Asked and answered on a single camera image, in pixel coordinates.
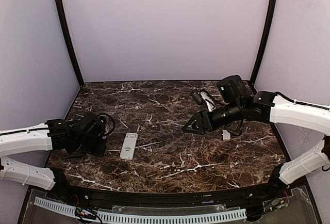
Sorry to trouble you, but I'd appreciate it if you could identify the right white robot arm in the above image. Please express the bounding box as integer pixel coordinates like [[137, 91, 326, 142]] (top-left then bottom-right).
[[182, 75, 329, 186]]

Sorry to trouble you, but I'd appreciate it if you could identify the white remote control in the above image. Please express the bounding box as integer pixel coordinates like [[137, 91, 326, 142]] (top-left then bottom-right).
[[120, 133, 138, 160]]

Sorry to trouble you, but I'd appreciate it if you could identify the white battery cover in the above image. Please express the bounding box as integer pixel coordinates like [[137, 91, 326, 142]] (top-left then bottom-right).
[[222, 130, 231, 141]]

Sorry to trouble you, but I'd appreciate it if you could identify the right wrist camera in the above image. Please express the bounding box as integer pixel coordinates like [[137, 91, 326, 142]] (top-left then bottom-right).
[[190, 89, 216, 112]]

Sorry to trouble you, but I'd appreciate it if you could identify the white slotted cable duct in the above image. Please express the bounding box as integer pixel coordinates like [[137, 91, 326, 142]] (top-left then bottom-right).
[[34, 197, 247, 224]]

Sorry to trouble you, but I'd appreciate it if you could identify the left black frame post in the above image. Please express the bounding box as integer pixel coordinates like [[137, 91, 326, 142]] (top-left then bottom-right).
[[55, 0, 85, 88]]

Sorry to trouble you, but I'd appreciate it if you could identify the black front table rail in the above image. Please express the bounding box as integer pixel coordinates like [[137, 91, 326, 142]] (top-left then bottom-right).
[[55, 184, 270, 207]]

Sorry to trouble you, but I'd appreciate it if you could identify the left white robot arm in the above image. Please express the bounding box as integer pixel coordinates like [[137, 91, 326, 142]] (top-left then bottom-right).
[[1, 113, 116, 190]]

